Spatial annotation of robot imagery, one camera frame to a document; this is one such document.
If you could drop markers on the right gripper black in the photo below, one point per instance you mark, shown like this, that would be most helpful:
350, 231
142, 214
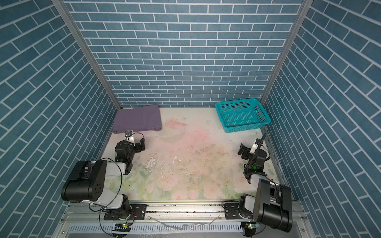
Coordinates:
246, 153

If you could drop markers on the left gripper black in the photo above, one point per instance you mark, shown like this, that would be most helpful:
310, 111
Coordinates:
138, 149

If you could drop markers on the purple trousers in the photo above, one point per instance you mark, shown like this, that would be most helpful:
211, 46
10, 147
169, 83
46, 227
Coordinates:
146, 118

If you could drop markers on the teal plastic basket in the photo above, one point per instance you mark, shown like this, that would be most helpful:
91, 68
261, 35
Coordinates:
242, 115

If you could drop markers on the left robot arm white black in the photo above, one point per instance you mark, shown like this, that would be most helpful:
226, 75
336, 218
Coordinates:
86, 182

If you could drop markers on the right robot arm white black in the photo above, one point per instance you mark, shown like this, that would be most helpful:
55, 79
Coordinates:
272, 204

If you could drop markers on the right circuit board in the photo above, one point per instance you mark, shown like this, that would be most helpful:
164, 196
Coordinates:
251, 226

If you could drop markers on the circuit board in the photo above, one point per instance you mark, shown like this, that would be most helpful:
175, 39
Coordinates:
251, 226
122, 228

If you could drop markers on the left circuit board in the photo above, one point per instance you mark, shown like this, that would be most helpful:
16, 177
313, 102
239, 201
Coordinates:
122, 228

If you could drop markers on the white vent grille strip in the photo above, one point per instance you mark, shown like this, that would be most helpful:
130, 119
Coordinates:
156, 228

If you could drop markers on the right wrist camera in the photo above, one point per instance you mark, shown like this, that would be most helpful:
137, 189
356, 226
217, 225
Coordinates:
255, 146

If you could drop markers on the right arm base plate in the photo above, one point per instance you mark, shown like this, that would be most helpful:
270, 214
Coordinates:
234, 212

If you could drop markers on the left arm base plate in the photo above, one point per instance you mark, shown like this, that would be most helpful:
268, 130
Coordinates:
133, 212

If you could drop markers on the aluminium front rail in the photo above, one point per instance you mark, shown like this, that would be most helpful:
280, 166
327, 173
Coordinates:
194, 211

